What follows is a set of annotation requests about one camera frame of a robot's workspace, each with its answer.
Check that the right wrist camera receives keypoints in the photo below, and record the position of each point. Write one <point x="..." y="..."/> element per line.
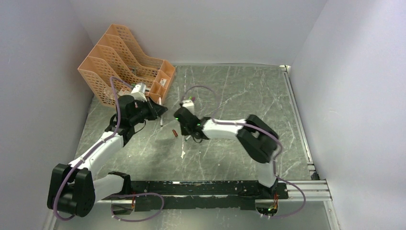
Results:
<point x="188" y="104"/>

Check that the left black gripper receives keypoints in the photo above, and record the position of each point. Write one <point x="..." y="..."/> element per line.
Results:
<point x="155" y="110"/>

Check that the aluminium rail frame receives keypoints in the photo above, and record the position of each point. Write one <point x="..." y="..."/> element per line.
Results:
<point x="303" y="191"/>

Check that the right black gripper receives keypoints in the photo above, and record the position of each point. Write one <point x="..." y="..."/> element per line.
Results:
<point x="184" y="132"/>

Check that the white calculator box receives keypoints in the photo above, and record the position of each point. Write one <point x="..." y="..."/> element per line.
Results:
<point x="123" y="92"/>

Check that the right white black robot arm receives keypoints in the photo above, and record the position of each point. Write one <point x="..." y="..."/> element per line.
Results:
<point x="257" y="138"/>

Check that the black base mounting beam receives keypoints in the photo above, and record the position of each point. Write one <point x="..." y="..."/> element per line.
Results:
<point x="153" y="195"/>

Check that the peach plastic file organizer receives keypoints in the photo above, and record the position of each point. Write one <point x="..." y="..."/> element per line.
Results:
<point x="118" y="54"/>

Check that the white staple box upper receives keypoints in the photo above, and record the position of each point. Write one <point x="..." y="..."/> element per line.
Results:
<point x="163" y="82"/>

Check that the brown pen cap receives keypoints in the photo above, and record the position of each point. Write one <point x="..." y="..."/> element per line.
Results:
<point x="175" y="133"/>

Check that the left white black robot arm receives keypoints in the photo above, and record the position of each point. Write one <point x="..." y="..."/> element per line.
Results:
<point x="73" y="191"/>

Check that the white marker pen colourful label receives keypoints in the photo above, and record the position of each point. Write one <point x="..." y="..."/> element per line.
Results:
<point x="161" y="119"/>

